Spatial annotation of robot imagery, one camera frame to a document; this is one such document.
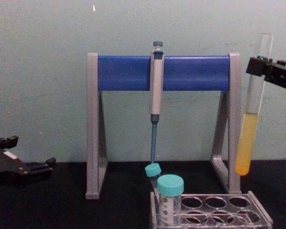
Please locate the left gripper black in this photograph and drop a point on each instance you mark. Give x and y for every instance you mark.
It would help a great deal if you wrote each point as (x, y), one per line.
(4, 168)

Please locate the glass test tube yellow liquid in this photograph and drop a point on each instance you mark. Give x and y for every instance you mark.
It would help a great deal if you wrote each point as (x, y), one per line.
(249, 133)

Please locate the black table cloth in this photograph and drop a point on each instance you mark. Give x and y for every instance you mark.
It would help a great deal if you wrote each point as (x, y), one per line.
(62, 210)

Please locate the grey pipette stand blue bar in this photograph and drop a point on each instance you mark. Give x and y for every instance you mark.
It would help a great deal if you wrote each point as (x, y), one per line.
(195, 72)

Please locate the grey pipette blue tip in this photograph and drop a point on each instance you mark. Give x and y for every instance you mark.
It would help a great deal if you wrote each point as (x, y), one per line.
(156, 83)

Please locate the small tube teal cap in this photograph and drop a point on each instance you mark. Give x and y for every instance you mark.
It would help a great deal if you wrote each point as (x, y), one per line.
(153, 170)

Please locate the large tube teal cap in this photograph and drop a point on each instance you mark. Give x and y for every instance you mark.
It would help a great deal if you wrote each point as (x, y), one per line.
(170, 190)

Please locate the grey tube rack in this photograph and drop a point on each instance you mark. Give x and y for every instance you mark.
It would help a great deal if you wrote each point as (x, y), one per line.
(217, 210)

